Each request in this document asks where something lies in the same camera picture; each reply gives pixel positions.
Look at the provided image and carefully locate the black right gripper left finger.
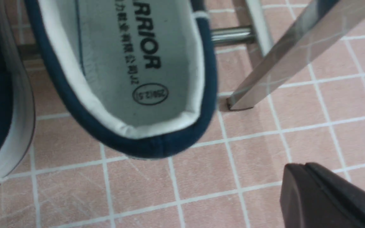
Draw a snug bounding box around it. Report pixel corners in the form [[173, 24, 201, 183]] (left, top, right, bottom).
[[280, 163, 359, 228]]

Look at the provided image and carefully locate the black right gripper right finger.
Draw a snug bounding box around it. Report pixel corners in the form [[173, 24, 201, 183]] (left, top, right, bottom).
[[305, 162, 365, 228]]

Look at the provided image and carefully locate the navy canvas sneaker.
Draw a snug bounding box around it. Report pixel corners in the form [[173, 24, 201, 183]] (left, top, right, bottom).
[[0, 0, 36, 184], [24, 0, 218, 159]]

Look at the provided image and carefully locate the chrome metal shoe rack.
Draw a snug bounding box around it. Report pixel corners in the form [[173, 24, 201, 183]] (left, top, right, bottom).
[[18, 0, 365, 111]]

